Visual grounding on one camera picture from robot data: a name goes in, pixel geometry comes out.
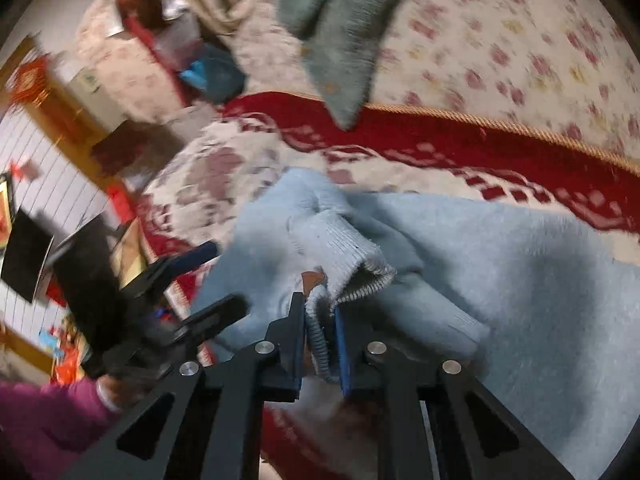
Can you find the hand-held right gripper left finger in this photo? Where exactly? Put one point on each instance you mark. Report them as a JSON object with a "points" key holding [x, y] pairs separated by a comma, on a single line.
{"points": [[299, 355]]}

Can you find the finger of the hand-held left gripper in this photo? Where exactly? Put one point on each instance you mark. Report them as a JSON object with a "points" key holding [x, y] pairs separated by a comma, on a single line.
{"points": [[215, 317], [195, 256]]}

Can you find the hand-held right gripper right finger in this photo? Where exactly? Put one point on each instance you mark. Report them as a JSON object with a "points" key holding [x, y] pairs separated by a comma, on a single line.
{"points": [[344, 355]]}

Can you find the person's left forearm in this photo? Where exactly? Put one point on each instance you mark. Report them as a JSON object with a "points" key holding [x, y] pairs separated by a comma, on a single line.
{"points": [[45, 420]]}

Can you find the dark panel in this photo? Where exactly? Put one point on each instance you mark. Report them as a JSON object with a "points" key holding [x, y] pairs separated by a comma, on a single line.
{"points": [[85, 280]]}

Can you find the dark brown box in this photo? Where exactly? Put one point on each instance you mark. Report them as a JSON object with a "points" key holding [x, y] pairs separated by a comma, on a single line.
{"points": [[135, 147]]}

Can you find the black flat screen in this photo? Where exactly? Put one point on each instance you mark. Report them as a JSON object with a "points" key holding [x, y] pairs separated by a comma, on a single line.
{"points": [[25, 255]]}

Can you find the blue plastic bag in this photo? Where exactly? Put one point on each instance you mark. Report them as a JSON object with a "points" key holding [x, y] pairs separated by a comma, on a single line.
{"points": [[215, 77]]}

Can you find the framed picture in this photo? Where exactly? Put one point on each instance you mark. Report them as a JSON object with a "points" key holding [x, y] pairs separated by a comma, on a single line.
{"points": [[5, 210]]}

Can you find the red hanging decoration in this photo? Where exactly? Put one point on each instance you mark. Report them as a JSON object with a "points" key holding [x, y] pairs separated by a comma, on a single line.
{"points": [[30, 82]]}

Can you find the red floral blanket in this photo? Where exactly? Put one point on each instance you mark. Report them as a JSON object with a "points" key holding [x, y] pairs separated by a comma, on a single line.
{"points": [[450, 140]]}

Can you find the dark red bag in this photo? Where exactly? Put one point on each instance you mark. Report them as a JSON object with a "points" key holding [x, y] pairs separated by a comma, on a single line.
{"points": [[142, 7]]}

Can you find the green fuzzy blanket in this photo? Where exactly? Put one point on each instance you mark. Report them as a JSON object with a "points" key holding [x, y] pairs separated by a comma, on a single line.
{"points": [[345, 35]]}

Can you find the floral bed sheet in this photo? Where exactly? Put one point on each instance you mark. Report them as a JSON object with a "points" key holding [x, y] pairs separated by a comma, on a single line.
{"points": [[500, 20]]}

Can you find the wooden door frame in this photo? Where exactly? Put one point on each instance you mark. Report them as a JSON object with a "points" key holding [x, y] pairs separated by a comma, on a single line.
{"points": [[65, 110]]}

